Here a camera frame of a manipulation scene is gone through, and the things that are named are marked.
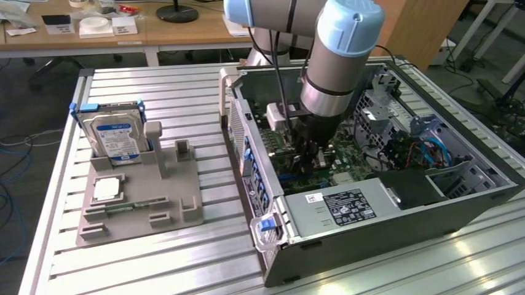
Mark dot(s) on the silver CPU chip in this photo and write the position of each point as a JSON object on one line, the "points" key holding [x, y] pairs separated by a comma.
{"points": [[108, 188]]}

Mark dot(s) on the blue case latch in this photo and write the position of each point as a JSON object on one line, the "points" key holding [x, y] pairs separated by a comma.
{"points": [[267, 222]]}

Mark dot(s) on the white paper card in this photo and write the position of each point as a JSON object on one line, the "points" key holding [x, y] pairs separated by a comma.
{"points": [[21, 31]]}

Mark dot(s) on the grey power supply with label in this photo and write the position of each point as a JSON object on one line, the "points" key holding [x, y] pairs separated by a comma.
{"points": [[304, 215]]}

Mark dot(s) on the white paper stack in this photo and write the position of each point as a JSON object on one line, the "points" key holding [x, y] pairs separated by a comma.
{"points": [[236, 30]]}

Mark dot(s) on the clear plastic bag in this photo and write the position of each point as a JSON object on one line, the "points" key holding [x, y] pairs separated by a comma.
{"points": [[14, 13]]}

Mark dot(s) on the wooden desk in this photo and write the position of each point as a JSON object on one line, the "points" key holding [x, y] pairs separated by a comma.
{"points": [[185, 33]]}

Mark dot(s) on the white box with black top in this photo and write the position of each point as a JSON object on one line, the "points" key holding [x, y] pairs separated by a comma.
{"points": [[60, 24]]}

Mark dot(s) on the grey printed parts rack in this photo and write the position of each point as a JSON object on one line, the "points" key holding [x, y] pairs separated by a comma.
{"points": [[136, 224]]}

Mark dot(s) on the beige tape roll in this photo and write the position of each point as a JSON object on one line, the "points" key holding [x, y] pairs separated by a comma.
{"points": [[77, 3]]}

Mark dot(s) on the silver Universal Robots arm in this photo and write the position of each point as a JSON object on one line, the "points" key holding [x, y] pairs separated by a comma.
{"points": [[341, 61]]}

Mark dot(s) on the hard disk with blue rails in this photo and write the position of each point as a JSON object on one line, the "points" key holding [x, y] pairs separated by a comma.
{"points": [[113, 135]]}

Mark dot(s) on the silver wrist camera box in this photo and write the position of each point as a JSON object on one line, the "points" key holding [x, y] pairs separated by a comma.
{"points": [[277, 118]]}

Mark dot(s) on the wooden cabinet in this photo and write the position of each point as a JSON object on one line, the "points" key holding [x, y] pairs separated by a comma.
{"points": [[423, 27]]}

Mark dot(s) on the black chair base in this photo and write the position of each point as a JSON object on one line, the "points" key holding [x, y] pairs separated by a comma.
{"points": [[45, 70]]}

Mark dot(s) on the green RAM stick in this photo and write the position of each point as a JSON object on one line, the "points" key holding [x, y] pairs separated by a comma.
{"points": [[124, 208]]}

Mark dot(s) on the blue expansion slot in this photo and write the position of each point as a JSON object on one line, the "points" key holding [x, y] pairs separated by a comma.
{"points": [[289, 177]]}

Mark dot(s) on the green motherboard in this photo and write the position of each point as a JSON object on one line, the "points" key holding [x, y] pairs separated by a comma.
{"points": [[349, 150]]}

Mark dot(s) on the red packet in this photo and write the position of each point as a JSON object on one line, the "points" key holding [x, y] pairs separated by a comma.
{"points": [[128, 10]]}

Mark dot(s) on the plain grey disk bay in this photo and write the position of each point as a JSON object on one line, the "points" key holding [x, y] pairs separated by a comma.
{"points": [[460, 178]]}

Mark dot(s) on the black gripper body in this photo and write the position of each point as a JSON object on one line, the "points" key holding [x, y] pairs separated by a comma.
{"points": [[324, 129]]}

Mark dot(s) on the perforated metal disk bay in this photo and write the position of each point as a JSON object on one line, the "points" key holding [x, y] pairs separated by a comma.
{"points": [[380, 123]]}

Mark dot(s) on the white desk frame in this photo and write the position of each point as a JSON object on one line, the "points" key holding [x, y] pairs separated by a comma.
{"points": [[488, 27]]}

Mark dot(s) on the plain white box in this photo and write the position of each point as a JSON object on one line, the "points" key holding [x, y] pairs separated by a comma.
{"points": [[125, 26]]}

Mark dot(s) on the grey open PC case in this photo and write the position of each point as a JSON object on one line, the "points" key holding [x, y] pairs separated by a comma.
{"points": [[369, 246]]}

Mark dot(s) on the black round stand base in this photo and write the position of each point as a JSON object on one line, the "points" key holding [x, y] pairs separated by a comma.
{"points": [[177, 13]]}

